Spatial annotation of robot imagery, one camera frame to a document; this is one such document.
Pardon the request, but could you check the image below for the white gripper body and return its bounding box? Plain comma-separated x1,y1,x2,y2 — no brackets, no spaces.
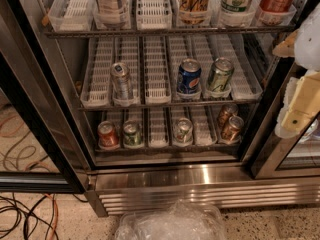
275,70,320,139

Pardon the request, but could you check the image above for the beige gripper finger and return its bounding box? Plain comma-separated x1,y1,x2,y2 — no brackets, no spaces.
281,72,320,133
272,30,298,58

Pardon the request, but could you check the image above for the orange can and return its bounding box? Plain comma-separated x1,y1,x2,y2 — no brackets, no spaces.
217,103,238,128
221,116,244,142

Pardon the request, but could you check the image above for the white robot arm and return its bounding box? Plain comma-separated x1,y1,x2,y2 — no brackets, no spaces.
272,4,320,139

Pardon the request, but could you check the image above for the glass fridge door right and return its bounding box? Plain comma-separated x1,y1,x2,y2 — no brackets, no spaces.
247,59,319,179

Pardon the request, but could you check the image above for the glass fridge door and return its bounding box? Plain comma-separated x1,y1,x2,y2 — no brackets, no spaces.
247,59,319,179
0,0,91,193

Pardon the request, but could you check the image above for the orange can behind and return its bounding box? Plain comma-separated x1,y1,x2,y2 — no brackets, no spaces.
217,103,238,128

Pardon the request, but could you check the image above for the green can middle shelf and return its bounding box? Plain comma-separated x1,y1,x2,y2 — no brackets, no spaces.
206,57,234,92

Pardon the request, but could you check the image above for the white green can bottom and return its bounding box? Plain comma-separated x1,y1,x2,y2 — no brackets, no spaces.
173,117,193,144

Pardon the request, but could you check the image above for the blue pepsi can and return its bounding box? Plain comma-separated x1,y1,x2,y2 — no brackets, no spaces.
177,58,201,94

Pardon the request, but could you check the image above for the gold can top shelf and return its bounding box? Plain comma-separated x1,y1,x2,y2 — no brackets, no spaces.
179,0,209,25

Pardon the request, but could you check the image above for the green soda can bottom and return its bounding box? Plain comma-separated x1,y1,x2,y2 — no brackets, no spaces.
123,120,142,148

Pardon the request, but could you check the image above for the silver can middle shelf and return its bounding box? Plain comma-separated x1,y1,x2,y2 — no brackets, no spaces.
110,62,133,100

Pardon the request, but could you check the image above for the red soda can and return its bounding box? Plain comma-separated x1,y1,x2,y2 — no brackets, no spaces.
97,121,119,149

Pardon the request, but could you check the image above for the steel fridge base grille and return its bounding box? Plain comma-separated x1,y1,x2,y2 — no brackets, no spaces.
85,164,320,217

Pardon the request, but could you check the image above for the beige bottle top shelf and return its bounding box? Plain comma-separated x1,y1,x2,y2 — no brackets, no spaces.
96,0,128,27

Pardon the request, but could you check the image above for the glass fridge door left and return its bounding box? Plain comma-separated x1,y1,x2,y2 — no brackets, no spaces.
0,0,91,193

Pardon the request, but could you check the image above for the white tray middle right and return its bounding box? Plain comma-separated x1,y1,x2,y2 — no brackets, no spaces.
216,34,262,100

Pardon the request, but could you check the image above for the white tray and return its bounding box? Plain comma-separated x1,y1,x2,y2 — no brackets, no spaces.
143,36,171,104
48,0,95,32
216,34,262,100
148,108,169,148
190,107,217,146
80,37,113,108
136,0,172,30

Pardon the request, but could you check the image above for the white tray bottom right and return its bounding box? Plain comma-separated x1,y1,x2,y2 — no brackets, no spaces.
190,107,217,146

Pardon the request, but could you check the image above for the white tray bottom centre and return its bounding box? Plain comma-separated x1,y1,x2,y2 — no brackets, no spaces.
148,108,169,148

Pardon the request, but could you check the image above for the white tray middle centre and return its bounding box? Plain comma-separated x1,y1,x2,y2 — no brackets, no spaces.
143,36,171,104

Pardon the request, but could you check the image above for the clear plastic bag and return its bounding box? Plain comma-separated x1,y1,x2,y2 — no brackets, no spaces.
115,200,227,240

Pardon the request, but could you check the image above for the white tray top centre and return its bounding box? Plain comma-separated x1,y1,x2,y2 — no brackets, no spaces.
136,0,172,30

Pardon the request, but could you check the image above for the white tray middle left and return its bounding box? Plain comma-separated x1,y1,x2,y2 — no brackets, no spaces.
80,37,113,108

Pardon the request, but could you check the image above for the white tray top left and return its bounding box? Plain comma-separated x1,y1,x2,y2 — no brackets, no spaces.
48,0,95,32

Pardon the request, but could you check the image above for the middle wire shelf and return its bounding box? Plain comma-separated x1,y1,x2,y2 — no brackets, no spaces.
78,99,260,112

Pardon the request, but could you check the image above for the wire shelf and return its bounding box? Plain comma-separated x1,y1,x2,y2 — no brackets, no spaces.
78,99,260,112
95,143,239,155
44,25,294,39

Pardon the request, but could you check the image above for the top wire shelf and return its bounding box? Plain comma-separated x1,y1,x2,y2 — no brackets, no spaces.
44,25,294,39

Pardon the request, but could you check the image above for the bottom wire shelf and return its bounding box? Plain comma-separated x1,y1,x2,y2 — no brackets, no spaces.
95,143,239,155

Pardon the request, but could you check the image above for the orange cable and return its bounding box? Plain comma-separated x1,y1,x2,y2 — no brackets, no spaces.
43,193,60,240

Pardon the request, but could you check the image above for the black cable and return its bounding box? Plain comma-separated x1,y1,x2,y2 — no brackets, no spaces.
0,192,89,240

